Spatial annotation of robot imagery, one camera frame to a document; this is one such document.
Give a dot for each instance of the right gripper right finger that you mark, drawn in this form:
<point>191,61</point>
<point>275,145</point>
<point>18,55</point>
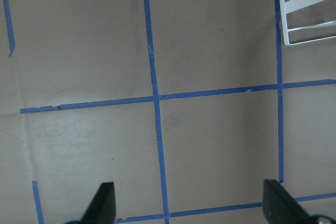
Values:
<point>278,205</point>

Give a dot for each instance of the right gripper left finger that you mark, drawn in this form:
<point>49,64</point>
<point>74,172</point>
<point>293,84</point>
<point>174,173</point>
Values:
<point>102,208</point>

